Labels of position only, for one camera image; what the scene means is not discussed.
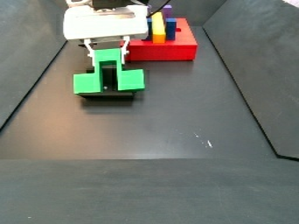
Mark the purple right post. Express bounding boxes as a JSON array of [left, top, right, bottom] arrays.
[[163, 4, 172, 18]]

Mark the blue post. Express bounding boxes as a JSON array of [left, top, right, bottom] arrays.
[[144, 18, 152, 41], [165, 17, 176, 40]]

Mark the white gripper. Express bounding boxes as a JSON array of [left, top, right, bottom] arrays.
[[62, 0, 148, 66]]

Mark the green bridge-shaped block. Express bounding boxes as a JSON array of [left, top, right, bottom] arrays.
[[73, 48, 145, 95]]

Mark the yellow arched bar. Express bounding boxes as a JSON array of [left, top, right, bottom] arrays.
[[152, 12, 165, 44]]

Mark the blue right post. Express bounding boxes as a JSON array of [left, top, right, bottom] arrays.
[[165, 17, 176, 40]]

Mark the black angle fixture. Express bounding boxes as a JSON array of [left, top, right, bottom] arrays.
[[79, 66, 136, 98]]

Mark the blue left post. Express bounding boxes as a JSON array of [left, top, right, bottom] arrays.
[[144, 18, 152, 41]]

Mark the red base board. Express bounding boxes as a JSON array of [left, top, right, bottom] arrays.
[[125, 17, 197, 61]]

